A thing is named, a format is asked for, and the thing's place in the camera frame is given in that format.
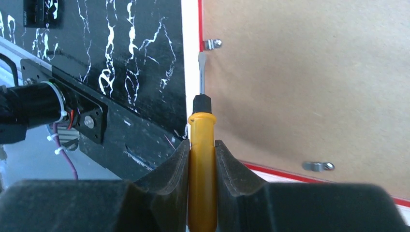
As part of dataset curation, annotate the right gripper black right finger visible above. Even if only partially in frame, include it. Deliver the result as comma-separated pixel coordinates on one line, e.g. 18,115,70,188
215,140,407,232

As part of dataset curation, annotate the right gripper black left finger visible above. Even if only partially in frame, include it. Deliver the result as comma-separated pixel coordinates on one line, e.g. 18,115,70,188
0,140,190,232

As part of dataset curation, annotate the yellow handled screwdriver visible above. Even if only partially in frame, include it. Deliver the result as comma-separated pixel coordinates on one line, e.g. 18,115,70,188
188,52,217,232

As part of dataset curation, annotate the red picture frame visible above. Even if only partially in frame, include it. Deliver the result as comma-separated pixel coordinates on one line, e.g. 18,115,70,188
181,0,410,221

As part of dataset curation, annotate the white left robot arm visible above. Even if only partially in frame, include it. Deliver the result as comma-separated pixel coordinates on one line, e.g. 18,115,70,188
0,81,68,145

